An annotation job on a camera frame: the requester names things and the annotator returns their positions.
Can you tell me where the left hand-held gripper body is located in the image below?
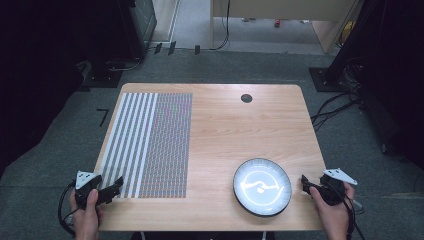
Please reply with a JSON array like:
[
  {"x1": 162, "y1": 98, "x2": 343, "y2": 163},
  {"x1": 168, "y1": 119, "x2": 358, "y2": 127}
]
[{"x1": 74, "y1": 170, "x2": 103, "y2": 211}]

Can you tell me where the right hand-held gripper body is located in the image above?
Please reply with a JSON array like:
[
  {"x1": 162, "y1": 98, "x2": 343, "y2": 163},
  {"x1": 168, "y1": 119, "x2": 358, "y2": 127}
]
[{"x1": 319, "y1": 167, "x2": 359, "y2": 207}]

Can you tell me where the dark-rimmed white plate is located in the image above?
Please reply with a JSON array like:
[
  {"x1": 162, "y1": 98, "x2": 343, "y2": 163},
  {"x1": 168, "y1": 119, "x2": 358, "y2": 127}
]
[{"x1": 232, "y1": 157, "x2": 293, "y2": 218}]

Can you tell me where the person's right hand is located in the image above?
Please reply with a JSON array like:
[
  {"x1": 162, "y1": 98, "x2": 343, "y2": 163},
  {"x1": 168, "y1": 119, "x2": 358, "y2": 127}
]
[{"x1": 308, "y1": 182, "x2": 356, "y2": 233}]

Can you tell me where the person's left hand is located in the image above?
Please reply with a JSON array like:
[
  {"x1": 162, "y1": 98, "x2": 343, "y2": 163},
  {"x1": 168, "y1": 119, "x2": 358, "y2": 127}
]
[{"x1": 69, "y1": 188, "x2": 101, "y2": 234}]

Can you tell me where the striped woven placemat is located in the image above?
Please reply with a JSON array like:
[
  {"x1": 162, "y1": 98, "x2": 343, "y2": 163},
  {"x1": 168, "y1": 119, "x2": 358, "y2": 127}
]
[{"x1": 98, "y1": 92, "x2": 194, "y2": 200}]

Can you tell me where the black tape corner mark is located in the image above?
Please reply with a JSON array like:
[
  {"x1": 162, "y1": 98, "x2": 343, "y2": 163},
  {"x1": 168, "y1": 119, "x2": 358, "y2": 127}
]
[{"x1": 96, "y1": 107, "x2": 110, "y2": 128}]

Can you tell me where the black stand base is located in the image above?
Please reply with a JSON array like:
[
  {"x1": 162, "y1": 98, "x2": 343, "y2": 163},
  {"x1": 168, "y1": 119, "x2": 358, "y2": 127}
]
[
  {"x1": 308, "y1": 66, "x2": 354, "y2": 93},
  {"x1": 80, "y1": 59, "x2": 125, "y2": 90}
]

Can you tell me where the yellow object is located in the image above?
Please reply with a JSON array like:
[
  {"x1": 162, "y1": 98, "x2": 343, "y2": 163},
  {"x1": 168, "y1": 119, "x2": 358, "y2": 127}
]
[{"x1": 339, "y1": 20, "x2": 356, "y2": 47}]

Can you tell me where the dark cabinet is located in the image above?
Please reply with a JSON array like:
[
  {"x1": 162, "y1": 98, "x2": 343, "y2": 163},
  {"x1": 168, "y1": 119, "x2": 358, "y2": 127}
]
[{"x1": 117, "y1": 0, "x2": 158, "y2": 61}]

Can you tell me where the light wooden desk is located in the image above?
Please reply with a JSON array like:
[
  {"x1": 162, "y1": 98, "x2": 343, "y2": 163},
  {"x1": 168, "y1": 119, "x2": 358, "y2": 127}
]
[{"x1": 209, "y1": 0, "x2": 363, "y2": 55}]

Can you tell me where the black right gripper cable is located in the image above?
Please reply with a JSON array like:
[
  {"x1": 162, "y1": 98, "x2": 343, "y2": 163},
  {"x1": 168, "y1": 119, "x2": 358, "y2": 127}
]
[{"x1": 329, "y1": 185, "x2": 368, "y2": 240}]

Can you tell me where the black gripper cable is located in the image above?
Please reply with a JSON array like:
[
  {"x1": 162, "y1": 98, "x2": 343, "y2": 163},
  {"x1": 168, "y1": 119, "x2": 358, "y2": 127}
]
[
  {"x1": 329, "y1": 185, "x2": 368, "y2": 240},
  {"x1": 57, "y1": 180, "x2": 78, "y2": 238}
]

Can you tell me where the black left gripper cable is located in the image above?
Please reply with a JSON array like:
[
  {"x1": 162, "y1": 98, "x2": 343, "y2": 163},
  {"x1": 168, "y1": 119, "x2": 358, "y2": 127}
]
[{"x1": 57, "y1": 180, "x2": 78, "y2": 238}]

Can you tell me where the bundle of black floor cables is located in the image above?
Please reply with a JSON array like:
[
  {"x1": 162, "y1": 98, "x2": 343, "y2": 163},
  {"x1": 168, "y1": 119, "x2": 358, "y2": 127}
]
[{"x1": 310, "y1": 57, "x2": 365, "y2": 133}]

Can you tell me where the black hanging cable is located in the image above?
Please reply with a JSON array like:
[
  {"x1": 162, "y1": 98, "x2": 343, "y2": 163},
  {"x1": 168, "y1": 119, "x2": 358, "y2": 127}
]
[{"x1": 210, "y1": 0, "x2": 232, "y2": 52}]

